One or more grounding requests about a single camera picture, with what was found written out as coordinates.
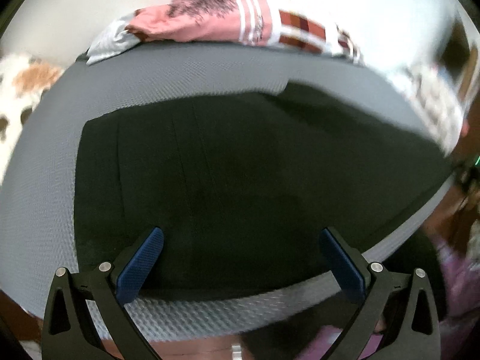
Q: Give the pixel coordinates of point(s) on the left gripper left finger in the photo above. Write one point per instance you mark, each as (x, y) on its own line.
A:
(69, 331)

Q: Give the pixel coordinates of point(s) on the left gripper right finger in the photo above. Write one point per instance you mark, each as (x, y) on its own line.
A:
(407, 301)

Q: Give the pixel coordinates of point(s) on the black pants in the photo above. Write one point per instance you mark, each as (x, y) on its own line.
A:
(241, 185)

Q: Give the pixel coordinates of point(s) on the purple garment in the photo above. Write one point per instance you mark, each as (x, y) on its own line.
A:
(461, 276)

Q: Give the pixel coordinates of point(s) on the grey textured bed mat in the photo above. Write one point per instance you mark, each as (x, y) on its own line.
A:
(37, 194)

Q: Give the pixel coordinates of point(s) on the floral white orange cushion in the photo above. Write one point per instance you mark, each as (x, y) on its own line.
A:
(24, 79)

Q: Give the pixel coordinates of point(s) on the grey folded cloth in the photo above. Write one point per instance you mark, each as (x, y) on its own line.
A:
(114, 40)

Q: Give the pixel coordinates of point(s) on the pink striped cloth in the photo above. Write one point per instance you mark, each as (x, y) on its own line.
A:
(248, 22)

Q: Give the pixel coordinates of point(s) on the checkered red white pillow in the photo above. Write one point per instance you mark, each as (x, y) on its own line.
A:
(296, 26)

